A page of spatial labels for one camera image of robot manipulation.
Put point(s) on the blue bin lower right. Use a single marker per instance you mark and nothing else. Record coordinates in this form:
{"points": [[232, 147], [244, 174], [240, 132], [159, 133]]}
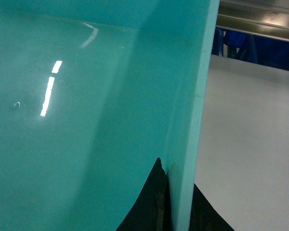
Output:
{"points": [[251, 48]]}

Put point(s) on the stainless steel shelf rail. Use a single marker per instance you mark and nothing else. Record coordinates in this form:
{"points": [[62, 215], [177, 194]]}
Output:
{"points": [[266, 18]]}

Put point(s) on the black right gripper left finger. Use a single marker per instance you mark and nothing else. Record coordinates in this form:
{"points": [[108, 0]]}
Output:
{"points": [[152, 209]]}

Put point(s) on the teal plastic bin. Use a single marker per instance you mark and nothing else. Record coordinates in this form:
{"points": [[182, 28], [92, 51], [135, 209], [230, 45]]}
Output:
{"points": [[92, 92]]}

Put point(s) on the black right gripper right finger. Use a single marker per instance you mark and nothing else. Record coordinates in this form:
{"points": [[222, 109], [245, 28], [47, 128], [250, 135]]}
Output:
{"points": [[203, 216]]}

